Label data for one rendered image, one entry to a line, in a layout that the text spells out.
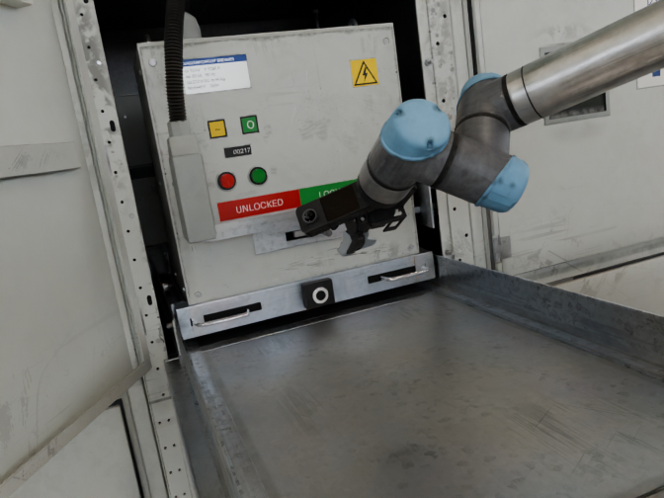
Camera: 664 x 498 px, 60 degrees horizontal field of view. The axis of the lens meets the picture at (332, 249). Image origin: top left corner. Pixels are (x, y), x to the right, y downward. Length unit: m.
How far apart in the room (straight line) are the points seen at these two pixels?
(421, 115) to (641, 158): 0.89
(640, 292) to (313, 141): 0.88
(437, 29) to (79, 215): 0.74
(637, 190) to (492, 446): 0.96
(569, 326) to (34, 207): 0.80
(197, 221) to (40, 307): 0.27
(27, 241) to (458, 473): 0.62
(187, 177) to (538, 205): 0.75
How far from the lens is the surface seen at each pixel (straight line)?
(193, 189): 0.96
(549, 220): 1.34
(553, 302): 0.97
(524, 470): 0.63
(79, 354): 0.95
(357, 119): 1.16
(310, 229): 0.84
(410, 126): 0.69
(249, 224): 1.05
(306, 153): 1.12
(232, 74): 1.10
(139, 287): 1.05
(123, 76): 1.82
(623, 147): 1.47
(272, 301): 1.12
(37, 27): 1.01
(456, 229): 1.22
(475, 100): 0.83
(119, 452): 1.11
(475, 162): 0.73
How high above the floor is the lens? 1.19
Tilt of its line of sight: 11 degrees down
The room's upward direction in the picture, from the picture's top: 8 degrees counter-clockwise
